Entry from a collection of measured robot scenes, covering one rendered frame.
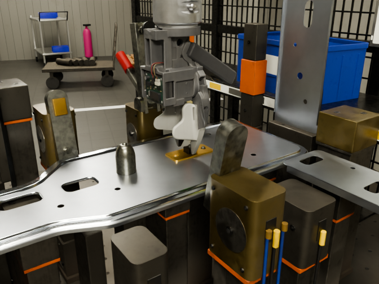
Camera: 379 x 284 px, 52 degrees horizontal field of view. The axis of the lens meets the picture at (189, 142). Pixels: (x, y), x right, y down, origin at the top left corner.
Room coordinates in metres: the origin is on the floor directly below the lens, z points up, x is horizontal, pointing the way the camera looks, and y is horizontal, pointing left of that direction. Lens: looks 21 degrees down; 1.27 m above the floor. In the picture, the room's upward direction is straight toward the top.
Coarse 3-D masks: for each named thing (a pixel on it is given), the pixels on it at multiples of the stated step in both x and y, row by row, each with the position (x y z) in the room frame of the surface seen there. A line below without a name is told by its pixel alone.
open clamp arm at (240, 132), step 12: (228, 120) 0.47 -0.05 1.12; (216, 132) 0.47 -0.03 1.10; (228, 132) 0.45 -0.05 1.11; (240, 132) 0.46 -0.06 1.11; (216, 144) 0.47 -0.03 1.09; (228, 144) 0.45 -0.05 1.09; (240, 144) 0.47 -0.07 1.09; (216, 156) 0.47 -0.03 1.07; (228, 156) 0.46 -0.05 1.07; (240, 156) 0.47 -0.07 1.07; (216, 168) 0.47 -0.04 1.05; (228, 168) 0.47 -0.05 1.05; (204, 204) 0.49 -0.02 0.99
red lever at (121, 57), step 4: (120, 52) 0.85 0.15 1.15; (124, 52) 0.85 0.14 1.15; (116, 56) 0.85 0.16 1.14; (120, 56) 0.84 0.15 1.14; (124, 56) 0.84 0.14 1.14; (120, 60) 0.83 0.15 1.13; (124, 60) 0.83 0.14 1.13; (128, 60) 0.83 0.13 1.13; (120, 64) 0.83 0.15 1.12; (124, 64) 0.82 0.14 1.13; (128, 64) 0.82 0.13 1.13; (124, 68) 0.82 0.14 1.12; (128, 68) 0.82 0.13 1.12; (132, 68) 0.82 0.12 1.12; (128, 72) 0.81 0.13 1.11; (132, 72) 0.81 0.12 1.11; (128, 76) 0.81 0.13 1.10; (132, 76) 0.80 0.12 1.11; (132, 80) 0.80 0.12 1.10; (136, 84) 0.78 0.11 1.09; (136, 88) 0.78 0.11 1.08; (148, 100) 0.75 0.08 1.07; (148, 104) 0.75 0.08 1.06; (152, 104) 0.75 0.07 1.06
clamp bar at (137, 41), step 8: (136, 24) 0.76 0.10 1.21; (144, 24) 0.74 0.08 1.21; (152, 24) 0.75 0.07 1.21; (136, 32) 0.76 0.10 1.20; (136, 40) 0.75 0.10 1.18; (136, 48) 0.75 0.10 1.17; (136, 56) 0.75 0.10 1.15; (144, 56) 0.77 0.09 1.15; (136, 64) 0.76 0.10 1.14; (144, 64) 0.76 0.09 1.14; (136, 72) 0.76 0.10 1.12; (136, 80) 0.76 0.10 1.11; (144, 80) 0.75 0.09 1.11; (144, 88) 0.74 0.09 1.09; (144, 104) 0.74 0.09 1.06; (144, 112) 0.74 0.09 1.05
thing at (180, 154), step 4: (200, 144) 0.68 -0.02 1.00; (184, 148) 0.64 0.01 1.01; (188, 148) 0.64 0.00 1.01; (200, 148) 0.66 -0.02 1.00; (208, 148) 0.66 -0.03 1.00; (172, 152) 0.64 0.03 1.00; (176, 152) 0.64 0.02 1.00; (180, 152) 0.64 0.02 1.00; (184, 152) 0.64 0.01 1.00; (188, 152) 0.63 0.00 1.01; (196, 152) 0.64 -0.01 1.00; (200, 152) 0.64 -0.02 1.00; (204, 152) 0.64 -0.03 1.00; (208, 152) 0.64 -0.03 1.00; (168, 156) 0.62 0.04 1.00; (172, 156) 0.62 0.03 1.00; (180, 156) 0.62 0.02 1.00; (184, 156) 0.62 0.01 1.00; (188, 156) 0.62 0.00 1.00; (192, 156) 0.62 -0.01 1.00; (196, 156) 0.63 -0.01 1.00; (176, 160) 0.61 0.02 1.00; (180, 160) 0.61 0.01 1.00
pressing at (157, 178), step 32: (256, 128) 0.78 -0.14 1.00; (64, 160) 0.60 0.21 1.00; (96, 160) 0.61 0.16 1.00; (160, 160) 0.61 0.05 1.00; (192, 160) 0.61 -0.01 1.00; (256, 160) 0.61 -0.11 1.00; (0, 192) 0.49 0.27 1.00; (32, 192) 0.50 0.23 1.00; (64, 192) 0.50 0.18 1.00; (96, 192) 0.50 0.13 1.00; (128, 192) 0.50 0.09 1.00; (160, 192) 0.50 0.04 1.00; (192, 192) 0.50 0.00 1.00; (0, 224) 0.42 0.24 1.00; (32, 224) 0.42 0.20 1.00; (64, 224) 0.42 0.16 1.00; (96, 224) 0.42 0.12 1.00
